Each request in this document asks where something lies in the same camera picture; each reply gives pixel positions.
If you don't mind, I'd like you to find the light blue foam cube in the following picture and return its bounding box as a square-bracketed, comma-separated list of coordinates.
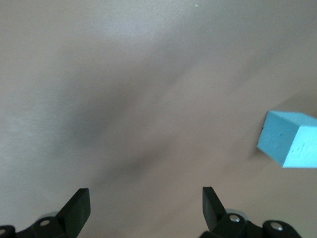
[256, 110, 317, 169]

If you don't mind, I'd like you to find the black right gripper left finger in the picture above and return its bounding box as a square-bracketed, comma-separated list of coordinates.
[0, 187, 91, 238]

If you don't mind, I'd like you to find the large table cover sheet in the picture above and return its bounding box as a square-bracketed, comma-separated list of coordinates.
[0, 0, 317, 238]

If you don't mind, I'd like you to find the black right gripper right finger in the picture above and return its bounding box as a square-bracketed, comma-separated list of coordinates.
[198, 186, 302, 238]

